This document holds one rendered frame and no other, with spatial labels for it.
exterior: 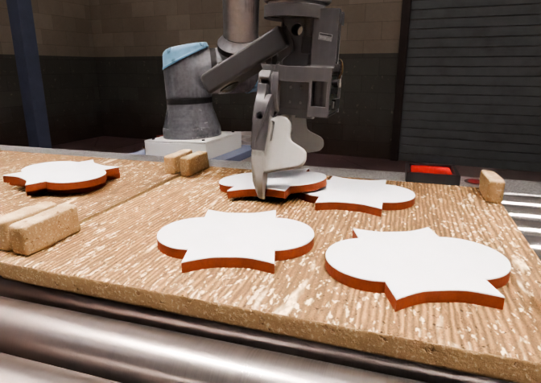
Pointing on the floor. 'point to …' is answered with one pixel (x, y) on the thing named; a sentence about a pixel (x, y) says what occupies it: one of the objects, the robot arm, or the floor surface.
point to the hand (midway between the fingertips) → (270, 180)
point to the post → (27, 60)
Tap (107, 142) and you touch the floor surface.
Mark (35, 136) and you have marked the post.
